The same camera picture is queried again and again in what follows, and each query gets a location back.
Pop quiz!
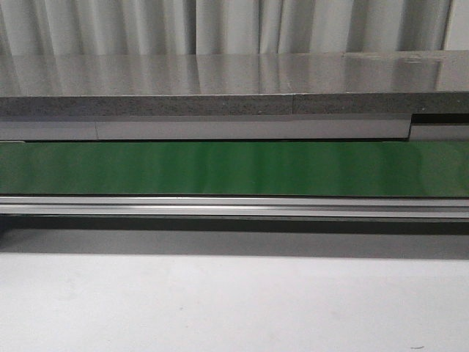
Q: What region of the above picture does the white pleated curtain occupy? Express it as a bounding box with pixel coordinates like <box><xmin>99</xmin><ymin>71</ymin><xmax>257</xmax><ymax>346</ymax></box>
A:
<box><xmin>1</xmin><ymin>1</ymin><xmax>468</xmax><ymax>55</ymax></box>

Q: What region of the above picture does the green conveyor belt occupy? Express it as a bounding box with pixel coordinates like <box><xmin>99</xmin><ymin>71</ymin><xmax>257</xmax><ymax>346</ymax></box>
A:
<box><xmin>1</xmin><ymin>141</ymin><xmax>468</xmax><ymax>197</ymax></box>

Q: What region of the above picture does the aluminium front conveyor rail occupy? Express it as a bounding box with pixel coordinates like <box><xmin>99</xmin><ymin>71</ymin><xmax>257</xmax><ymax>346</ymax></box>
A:
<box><xmin>1</xmin><ymin>196</ymin><xmax>468</xmax><ymax>220</ymax></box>

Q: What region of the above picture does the grey rear conveyor rail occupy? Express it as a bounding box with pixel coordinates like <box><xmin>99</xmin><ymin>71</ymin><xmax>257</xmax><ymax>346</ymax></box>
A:
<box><xmin>1</xmin><ymin>113</ymin><xmax>468</xmax><ymax>141</ymax></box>

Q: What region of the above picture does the grey granite slab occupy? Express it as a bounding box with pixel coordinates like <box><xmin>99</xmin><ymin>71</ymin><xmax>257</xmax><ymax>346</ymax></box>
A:
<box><xmin>1</xmin><ymin>51</ymin><xmax>468</xmax><ymax>117</ymax></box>

